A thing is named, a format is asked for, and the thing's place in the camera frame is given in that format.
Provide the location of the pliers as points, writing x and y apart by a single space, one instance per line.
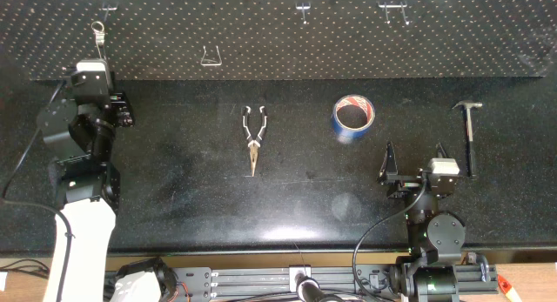
253 156

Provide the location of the black pegboard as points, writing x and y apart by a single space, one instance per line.
261 32

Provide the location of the double metal hook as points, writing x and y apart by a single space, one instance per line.
393 6

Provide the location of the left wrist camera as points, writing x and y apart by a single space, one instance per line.
92 67

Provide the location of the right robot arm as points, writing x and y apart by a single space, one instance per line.
439 236

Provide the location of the mounting rail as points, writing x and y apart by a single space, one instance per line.
261 280

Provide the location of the red and yellow object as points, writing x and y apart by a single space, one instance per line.
507 288

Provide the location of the wrench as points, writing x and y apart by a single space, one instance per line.
100 38

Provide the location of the metal loop hook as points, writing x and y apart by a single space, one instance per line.
211 63

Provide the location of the hammer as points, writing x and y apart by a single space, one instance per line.
469 128

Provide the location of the roll of blue tape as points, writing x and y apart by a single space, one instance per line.
344 130

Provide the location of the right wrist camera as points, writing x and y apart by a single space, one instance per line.
443 166

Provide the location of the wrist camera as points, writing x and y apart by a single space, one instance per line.
92 67
443 166

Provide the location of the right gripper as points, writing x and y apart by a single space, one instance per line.
402 184

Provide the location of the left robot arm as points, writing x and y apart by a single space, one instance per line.
82 250

